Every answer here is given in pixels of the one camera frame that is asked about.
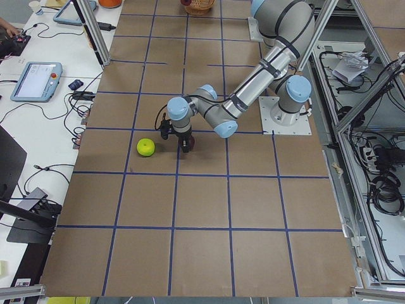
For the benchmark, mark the black electronics box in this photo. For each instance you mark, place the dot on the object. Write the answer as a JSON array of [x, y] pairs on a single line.
[[14, 46]]

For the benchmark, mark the green apple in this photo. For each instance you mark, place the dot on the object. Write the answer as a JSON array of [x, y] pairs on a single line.
[[145, 147]]

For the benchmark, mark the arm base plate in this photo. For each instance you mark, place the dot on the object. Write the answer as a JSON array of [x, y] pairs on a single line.
[[254, 34], [274, 121]]

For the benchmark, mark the black monitor stand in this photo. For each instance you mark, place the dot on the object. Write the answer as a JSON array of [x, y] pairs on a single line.
[[35, 220]]

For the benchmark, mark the aluminium frame post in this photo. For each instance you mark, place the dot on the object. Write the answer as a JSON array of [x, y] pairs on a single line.
[[93, 32]]

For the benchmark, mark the far teach pendant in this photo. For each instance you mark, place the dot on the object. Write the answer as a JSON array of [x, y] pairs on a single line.
[[67, 15]]

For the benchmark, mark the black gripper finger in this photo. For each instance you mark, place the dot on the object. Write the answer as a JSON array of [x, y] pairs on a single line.
[[184, 145]]

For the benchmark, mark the power strip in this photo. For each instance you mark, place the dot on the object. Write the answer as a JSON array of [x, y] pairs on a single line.
[[369, 158]]

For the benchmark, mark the black power adapter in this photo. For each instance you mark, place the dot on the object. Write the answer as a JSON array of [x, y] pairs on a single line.
[[106, 26]]

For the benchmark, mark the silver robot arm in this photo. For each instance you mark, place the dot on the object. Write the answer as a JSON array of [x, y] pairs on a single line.
[[287, 28]]

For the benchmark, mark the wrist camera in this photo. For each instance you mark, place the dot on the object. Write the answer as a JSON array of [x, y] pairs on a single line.
[[165, 128]]

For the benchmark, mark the paper cup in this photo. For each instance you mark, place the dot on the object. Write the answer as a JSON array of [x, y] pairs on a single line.
[[36, 7]]

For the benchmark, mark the teach pendant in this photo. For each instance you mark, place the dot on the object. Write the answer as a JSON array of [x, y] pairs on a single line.
[[38, 82], [67, 15]]

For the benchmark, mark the dark red apple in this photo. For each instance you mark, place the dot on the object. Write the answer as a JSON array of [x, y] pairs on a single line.
[[191, 142]]

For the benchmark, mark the person hand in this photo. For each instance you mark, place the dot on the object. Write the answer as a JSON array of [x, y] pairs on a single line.
[[9, 28]]

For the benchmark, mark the crumpled white paper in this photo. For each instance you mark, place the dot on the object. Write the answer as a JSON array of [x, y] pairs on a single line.
[[350, 66]]

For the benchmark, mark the dark blue small pouch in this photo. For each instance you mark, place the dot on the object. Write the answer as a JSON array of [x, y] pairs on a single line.
[[76, 84]]

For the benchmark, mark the wicker basket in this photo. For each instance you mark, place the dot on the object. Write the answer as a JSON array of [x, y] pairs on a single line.
[[199, 7]]

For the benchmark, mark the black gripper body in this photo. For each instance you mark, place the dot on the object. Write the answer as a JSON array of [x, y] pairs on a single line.
[[183, 136]]

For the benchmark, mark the near teach pendant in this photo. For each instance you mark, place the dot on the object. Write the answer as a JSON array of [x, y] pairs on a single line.
[[38, 82]]

